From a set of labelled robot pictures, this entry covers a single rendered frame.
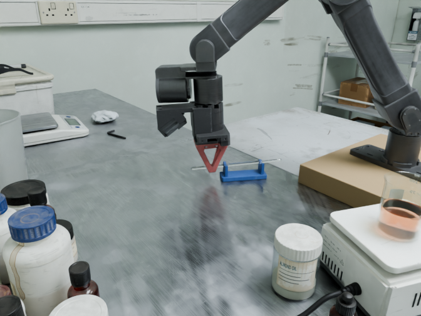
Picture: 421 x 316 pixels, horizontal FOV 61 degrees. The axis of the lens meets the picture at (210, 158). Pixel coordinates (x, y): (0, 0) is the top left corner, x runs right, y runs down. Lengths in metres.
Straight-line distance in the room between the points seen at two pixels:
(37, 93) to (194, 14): 0.97
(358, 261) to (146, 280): 0.27
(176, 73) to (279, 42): 1.83
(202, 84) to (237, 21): 0.13
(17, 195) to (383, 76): 0.66
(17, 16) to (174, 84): 1.03
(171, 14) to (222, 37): 1.22
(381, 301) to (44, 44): 1.53
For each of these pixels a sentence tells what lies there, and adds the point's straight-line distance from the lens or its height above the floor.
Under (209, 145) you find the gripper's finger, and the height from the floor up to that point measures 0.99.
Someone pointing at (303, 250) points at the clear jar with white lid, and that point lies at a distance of 0.45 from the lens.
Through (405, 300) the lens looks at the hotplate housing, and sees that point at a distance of 0.48.
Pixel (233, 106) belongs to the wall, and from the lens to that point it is 2.27.
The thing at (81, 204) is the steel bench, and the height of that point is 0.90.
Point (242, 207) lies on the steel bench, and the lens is 0.67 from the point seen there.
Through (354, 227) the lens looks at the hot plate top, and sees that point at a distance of 0.49.
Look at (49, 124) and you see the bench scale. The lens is 1.09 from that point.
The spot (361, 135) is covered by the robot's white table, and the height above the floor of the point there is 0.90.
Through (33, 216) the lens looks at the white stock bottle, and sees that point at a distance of 0.45.
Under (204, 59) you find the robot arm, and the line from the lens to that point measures 0.65.
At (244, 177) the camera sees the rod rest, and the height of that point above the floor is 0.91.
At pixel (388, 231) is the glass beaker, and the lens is 0.48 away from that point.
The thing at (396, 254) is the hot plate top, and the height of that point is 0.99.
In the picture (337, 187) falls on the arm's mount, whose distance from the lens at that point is 0.73.
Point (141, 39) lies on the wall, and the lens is 1.85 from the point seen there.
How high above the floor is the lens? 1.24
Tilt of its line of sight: 23 degrees down
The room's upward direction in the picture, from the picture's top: straight up
